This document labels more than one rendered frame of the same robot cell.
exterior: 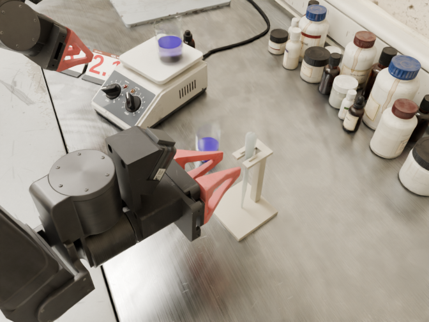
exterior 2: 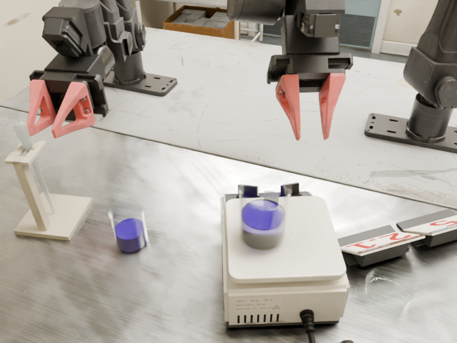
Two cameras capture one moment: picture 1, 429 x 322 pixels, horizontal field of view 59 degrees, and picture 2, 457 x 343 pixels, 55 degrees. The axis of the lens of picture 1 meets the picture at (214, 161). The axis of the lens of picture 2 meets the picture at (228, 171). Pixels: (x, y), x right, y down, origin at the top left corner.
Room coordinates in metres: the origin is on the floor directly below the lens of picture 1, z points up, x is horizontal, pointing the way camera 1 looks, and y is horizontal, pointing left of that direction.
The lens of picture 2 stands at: (0.84, -0.17, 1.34)
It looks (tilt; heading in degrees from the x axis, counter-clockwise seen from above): 38 degrees down; 138
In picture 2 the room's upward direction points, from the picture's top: 1 degrees counter-clockwise
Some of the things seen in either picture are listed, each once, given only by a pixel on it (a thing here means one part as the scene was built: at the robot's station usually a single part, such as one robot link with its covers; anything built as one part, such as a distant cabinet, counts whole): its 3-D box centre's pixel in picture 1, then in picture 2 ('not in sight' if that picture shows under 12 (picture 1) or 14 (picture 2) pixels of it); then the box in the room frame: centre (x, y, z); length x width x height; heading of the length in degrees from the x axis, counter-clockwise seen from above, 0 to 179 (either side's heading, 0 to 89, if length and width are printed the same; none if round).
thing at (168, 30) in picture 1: (170, 39); (263, 214); (0.63, 0.08, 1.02); 0.06 x 0.05 x 0.08; 141
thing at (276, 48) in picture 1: (278, 41); not in sight; (0.79, -0.15, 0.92); 0.04 x 0.04 x 0.04
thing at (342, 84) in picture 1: (342, 92); not in sight; (0.60, -0.25, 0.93); 0.05 x 0.05 x 0.05
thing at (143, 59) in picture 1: (161, 57); (281, 235); (0.63, 0.10, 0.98); 0.12 x 0.12 x 0.01; 49
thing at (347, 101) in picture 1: (347, 104); not in sight; (0.56, -0.25, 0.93); 0.02 x 0.02 x 0.06
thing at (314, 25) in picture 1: (311, 34); not in sight; (0.76, -0.21, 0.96); 0.06 x 0.06 x 0.11
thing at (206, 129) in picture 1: (207, 143); (129, 226); (0.46, 0.01, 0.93); 0.04 x 0.04 x 0.06
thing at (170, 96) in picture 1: (154, 82); (275, 245); (0.61, 0.12, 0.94); 0.22 x 0.13 x 0.08; 139
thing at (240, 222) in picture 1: (243, 184); (43, 182); (0.34, -0.04, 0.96); 0.08 x 0.08 x 0.13; 38
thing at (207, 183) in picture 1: (203, 180); (53, 111); (0.29, 0.01, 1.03); 0.09 x 0.07 x 0.07; 128
